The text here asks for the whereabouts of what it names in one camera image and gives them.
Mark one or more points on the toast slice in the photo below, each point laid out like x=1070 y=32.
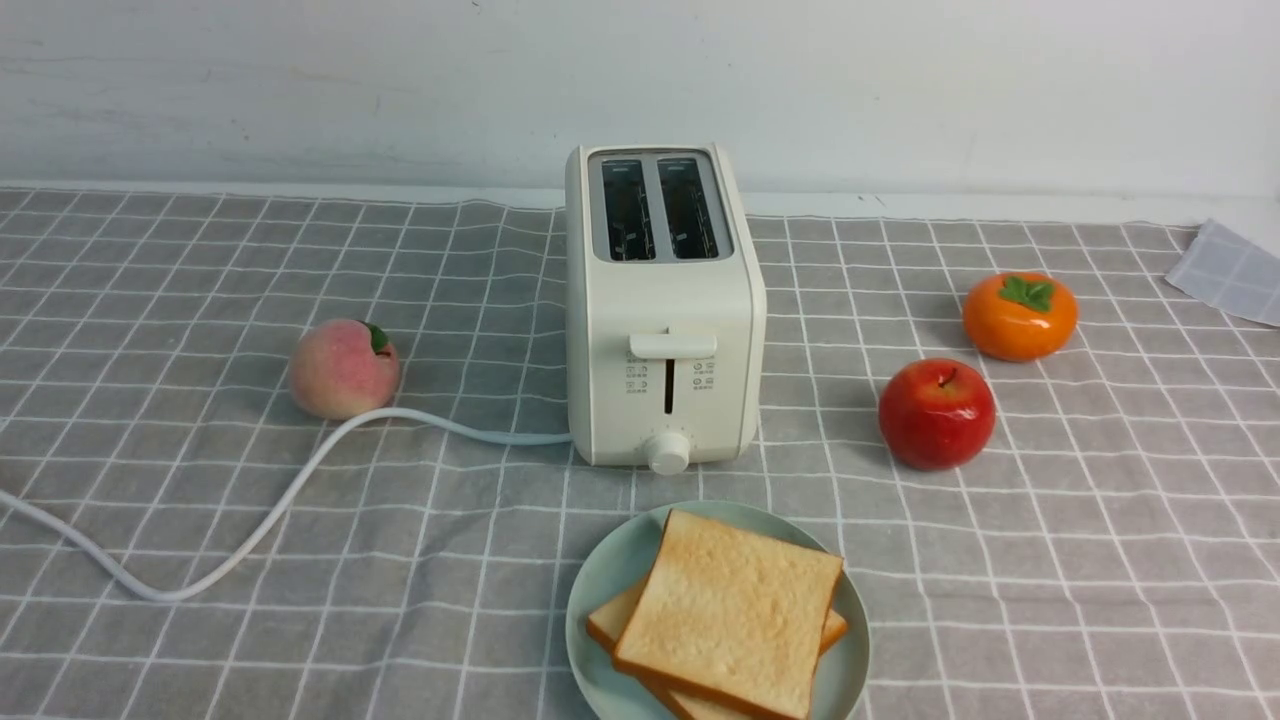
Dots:
x=606 y=624
x=731 y=616

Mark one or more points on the white two-slot toaster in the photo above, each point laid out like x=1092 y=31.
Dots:
x=665 y=310

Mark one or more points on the pink peach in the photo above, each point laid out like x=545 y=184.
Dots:
x=343 y=368

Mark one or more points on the red apple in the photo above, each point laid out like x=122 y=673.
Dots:
x=936 y=414

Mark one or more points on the light green round plate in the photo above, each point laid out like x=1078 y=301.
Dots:
x=622 y=559

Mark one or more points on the orange persimmon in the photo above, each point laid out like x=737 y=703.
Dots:
x=1020 y=317

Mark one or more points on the grey checked tablecloth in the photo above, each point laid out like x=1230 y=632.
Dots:
x=1112 y=552

